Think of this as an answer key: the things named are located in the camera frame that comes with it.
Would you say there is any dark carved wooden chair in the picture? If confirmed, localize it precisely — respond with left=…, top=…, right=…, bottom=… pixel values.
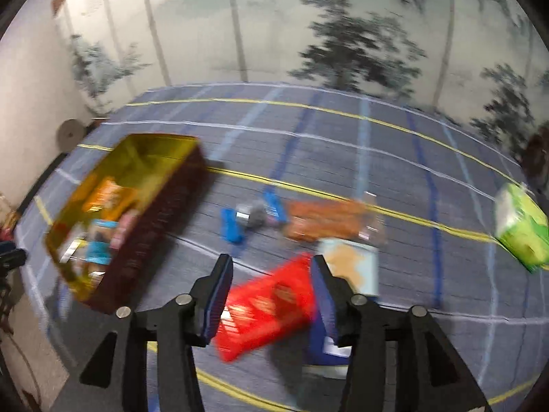
left=521, top=131, right=549, bottom=194

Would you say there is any painted folding screen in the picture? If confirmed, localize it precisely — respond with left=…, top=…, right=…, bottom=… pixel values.
left=51, top=0, right=549, bottom=159

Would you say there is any red snack packet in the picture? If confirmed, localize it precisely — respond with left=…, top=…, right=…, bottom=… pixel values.
left=214, top=254, right=318, bottom=363

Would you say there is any round stone millstone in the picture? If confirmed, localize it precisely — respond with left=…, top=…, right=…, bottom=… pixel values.
left=57, top=119, right=86, bottom=153

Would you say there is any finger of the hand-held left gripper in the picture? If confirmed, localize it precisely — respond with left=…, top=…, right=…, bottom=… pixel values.
left=0, top=242, right=27, bottom=272

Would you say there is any clear fried dough twist bag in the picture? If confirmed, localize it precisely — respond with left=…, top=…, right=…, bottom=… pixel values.
left=281, top=193, right=387, bottom=245

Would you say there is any blue cracker packet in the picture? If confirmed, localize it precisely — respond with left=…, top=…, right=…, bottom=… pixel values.
left=302, top=238, right=380, bottom=370

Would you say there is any small dark blue-ended candy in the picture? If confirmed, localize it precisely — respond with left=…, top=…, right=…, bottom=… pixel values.
left=220, top=188, right=288, bottom=243

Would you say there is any blue plaid tablecloth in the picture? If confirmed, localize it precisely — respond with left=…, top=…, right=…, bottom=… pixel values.
left=15, top=82, right=549, bottom=412

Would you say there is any dark red gold tin box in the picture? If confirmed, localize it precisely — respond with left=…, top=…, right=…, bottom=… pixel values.
left=45, top=134, right=209, bottom=315

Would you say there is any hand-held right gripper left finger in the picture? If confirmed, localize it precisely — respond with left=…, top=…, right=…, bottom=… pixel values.
left=51, top=254, right=234, bottom=412

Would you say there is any blue-ended clear snack packet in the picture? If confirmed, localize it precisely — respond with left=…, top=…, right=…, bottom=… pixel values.
left=86, top=219, right=118, bottom=264

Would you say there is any green tissue pack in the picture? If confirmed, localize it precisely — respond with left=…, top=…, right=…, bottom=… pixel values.
left=493, top=182, right=549, bottom=273

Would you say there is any orange snack packet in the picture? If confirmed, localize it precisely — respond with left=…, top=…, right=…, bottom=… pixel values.
left=83, top=179, right=129, bottom=215

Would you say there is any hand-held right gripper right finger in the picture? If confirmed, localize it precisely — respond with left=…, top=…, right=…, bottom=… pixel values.
left=309, top=254, right=492, bottom=412

